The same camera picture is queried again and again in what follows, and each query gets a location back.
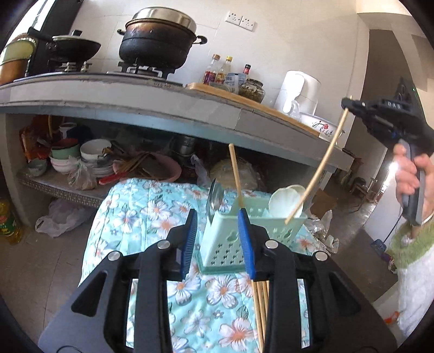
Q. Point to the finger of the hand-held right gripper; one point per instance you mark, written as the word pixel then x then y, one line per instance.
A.
pixel 359 108

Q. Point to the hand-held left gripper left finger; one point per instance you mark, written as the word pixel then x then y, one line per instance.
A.
pixel 190 244

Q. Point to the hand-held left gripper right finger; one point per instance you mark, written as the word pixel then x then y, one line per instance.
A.
pixel 244 244

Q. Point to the green plastic utensil caddy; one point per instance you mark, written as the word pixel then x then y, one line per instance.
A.
pixel 223 244

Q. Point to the white scalloped plastic spoon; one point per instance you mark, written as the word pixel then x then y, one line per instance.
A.
pixel 281 203

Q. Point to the white round plastic spoon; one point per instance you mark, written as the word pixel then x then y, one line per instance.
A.
pixel 300 191

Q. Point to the person's right hand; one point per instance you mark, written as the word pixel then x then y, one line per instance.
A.
pixel 403 176

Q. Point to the floral enamel basin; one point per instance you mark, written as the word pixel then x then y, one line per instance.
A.
pixel 322 127

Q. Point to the metal spoon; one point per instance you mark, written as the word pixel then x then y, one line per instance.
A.
pixel 215 197

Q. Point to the floral quilted cloth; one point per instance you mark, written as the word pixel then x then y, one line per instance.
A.
pixel 142 210

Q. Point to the white kitchen appliance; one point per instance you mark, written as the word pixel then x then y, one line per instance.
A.
pixel 298 90

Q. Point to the bag of flatbread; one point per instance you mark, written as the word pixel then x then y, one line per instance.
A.
pixel 223 171

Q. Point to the crumpled clear plastic wrap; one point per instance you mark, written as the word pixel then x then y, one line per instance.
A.
pixel 322 234

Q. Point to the wooden chair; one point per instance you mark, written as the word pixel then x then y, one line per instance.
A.
pixel 364 188

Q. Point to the pink plastic basin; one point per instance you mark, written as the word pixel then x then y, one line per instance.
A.
pixel 166 166

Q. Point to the wooden cutting board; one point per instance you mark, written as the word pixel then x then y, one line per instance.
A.
pixel 271 110

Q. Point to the cardboard box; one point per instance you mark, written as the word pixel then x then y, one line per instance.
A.
pixel 323 203

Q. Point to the bundle of brown chopsticks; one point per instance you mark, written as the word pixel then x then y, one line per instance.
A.
pixel 135 163

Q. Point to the stacked steel pots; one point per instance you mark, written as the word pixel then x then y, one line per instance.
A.
pixel 184 146

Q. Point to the glass pickle jar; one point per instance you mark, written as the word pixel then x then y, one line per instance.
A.
pixel 252 91

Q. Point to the clear plastic bag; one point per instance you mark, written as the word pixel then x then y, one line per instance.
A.
pixel 81 178

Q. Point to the white plastic bag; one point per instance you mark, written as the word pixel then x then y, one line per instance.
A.
pixel 61 217

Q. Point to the white ceramic bowl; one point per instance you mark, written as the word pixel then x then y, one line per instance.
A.
pixel 95 149

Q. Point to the red sauce glass bottle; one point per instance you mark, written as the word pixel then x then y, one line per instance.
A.
pixel 211 73

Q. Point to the green ceramic bowl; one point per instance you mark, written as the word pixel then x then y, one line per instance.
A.
pixel 64 152

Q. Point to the white box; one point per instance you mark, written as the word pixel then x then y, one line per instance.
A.
pixel 386 309

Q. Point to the concrete kitchen counter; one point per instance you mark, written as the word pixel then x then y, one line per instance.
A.
pixel 118 98

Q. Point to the small grey bowl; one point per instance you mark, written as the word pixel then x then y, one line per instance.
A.
pixel 37 168

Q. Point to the yellow cooking oil bottle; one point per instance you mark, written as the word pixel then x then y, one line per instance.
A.
pixel 8 224

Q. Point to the gas stove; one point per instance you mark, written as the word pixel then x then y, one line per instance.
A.
pixel 135 69

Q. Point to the red snack packets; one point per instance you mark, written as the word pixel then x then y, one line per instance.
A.
pixel 32 139

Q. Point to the large black stockpot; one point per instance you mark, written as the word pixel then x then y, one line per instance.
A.
pixel 152 47

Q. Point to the steel pot lid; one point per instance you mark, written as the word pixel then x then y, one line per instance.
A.
pixel 162 18

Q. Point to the black wok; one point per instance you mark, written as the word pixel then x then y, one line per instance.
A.
pixel 73 45

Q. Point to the brown enamel pot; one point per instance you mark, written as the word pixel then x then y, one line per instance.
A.
pixel 13 73

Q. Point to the cream enamel pot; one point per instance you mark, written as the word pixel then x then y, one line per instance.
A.
pixel 15 51

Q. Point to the black appliance panel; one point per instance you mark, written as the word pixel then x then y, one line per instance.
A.
pixel 51 17

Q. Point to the white wall socket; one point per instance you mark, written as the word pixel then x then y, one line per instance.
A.
pixel 248 23
pixel 234 18

